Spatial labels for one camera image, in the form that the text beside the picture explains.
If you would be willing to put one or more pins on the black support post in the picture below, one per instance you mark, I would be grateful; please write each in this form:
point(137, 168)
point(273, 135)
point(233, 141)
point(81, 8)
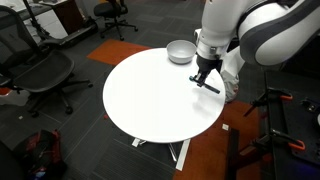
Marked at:
point(233, 153)

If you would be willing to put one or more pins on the black swivel chair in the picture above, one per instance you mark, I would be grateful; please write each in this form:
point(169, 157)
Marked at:
point(110, 8)

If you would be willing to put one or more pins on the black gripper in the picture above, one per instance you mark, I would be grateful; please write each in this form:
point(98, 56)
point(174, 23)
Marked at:
point(207, 65)

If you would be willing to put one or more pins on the white round bowl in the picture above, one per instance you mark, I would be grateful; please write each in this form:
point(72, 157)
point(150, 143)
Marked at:
point(180, 53)

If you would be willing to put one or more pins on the red black bag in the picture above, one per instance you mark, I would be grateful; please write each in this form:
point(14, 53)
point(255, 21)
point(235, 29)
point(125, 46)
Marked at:
point(43, 150)

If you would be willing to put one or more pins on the white table base legs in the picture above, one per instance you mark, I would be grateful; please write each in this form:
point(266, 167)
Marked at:
point(183, 153)

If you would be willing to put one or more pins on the teal capped marker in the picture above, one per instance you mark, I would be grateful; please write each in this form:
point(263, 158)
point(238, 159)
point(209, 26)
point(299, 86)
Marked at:
point(213, 89)

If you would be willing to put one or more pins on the black mesh office chair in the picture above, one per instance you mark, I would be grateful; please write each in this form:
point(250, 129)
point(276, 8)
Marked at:
point(43, 70)

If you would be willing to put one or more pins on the brown wooden cabinet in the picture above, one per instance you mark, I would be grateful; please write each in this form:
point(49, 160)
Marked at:
point(68, 15)

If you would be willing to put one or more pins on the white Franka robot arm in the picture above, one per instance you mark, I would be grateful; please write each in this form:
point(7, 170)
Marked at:
point(273, 30)

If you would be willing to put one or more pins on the white counter cabinet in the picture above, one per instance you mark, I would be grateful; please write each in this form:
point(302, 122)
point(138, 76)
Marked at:
point(50, 23)

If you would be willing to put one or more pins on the black orange bar clamp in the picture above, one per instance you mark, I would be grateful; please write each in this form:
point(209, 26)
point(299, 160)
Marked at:
point(271, 94)
point(283, 137)

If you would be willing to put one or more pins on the black electric scooter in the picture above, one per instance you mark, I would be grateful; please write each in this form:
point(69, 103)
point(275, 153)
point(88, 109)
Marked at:
point(71, 35)

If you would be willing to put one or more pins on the small white card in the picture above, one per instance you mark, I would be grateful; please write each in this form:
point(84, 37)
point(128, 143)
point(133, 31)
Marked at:
point(225, 127)

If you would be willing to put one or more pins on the black mounting table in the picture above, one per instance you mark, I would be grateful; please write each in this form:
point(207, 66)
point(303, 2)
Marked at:
point(290, 123)

